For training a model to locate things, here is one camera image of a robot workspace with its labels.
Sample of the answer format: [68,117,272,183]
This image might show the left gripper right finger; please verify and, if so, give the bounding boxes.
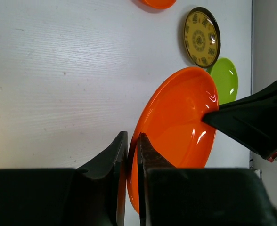
[138,133,277,226]

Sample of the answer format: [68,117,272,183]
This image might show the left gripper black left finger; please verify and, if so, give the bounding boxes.
[0,131,128,226]

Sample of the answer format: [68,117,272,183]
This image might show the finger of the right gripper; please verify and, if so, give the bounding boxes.
[202,80,277,162]

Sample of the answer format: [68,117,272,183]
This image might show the green plate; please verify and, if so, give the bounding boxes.
[207,57,239,105]

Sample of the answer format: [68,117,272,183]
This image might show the orange plate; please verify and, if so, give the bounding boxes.
[127,67,219,212]
[132,0,176,10]

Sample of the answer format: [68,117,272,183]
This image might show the yellow patterned plate rear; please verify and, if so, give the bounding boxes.
[183,7,221,69]

